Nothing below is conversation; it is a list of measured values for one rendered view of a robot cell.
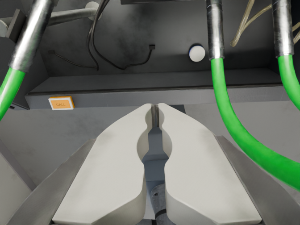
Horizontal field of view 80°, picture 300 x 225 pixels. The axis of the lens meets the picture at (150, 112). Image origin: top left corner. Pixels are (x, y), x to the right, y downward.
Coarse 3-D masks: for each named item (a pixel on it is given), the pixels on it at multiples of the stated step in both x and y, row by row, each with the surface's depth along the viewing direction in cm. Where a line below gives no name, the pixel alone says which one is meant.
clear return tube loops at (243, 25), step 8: (248, 8) 22; (264, 8) 27; (248, 16) 22; (256, 16) 27; (240, 24) 24; (248, 24) 28; (296, 24) 29; (240, 32) 24; (232, 40) 29; (296, 40) 25
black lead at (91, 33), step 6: (102, 0) 28; (108, 0) 29; (102, 6) 28; (96, 12) 28; (96, 18) 28; (90, 30) 28; (90, 36) 28; (150, 48) 47; (54, 54) 49; (90, 54) 32; (150, 54) 48; (66, 60) 49; (108, 60) 37; (78, 66) 50; (84, 66) 50; (90, 66) 50; (114, 66) 42; (126, 66) 50
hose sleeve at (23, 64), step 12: (36, 0) 18; (48, 0) 18; (36, 12) 18; (48, 12) 19; (24, 24) 18; (36, 24) 18; (24, 36) 18; (36, 36) 18; (24, 48) 18; (36, 48) 19; (12, 60) 18; (24, 60) 18; (24, 72) 18
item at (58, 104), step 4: (60, 96) 42; (64, 96) 42; (68, 96) 42; (52, 100) 41; (56, 100) 41; (60, 100) 41; (64, 100) 41; (68, 100) 41; (72, 100) 42; (52, 104) 42; (56, 104) 42; (60, 104) 42; (64, 104) 42; (68, 104) 42; (72, 104) 42
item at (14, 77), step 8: (8, 72) 18; (16, 72) 18; (8, 80) 18; (16, 80) 18; (0, 88) 17; (8, 88) 17; (16, 88) 18; (0, 96) 17; (8, 96) 17; (0, 104) 17; (8, 104) 18; (0, 112) 17; (0, 120) 17
